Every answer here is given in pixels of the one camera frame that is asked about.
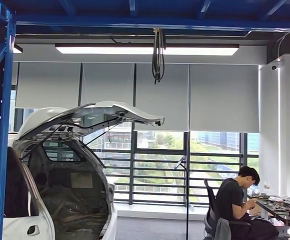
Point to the blue steel shelf rack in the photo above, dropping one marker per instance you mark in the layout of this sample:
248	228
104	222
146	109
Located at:
2	99

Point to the grey roller blind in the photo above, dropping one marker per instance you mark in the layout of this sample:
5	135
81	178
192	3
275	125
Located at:
225	97
107	82
47	84
162	96

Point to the grey window railing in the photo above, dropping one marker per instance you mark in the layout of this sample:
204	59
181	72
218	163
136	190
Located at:
160	169

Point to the long ceiling lamp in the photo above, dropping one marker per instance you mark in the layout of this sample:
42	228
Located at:
147	49
17	49

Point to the black office chair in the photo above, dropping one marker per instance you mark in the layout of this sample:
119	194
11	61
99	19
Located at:
210	202

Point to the person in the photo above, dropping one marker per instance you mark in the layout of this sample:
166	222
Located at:
229	195

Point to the white car with open tailgate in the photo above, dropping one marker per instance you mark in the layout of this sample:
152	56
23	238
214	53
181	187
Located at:
35	121

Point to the grey cloth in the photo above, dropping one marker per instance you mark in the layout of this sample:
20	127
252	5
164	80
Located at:
222	230

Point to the clear plastic bottle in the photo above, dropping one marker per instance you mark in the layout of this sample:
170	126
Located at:
267	188

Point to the dark desk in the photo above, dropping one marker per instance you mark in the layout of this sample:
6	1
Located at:
285	217

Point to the blue steel ceiling frame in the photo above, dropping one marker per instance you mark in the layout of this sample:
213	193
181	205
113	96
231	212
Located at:
134	21

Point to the white security camera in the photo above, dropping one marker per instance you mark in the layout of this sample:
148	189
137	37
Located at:
275	66

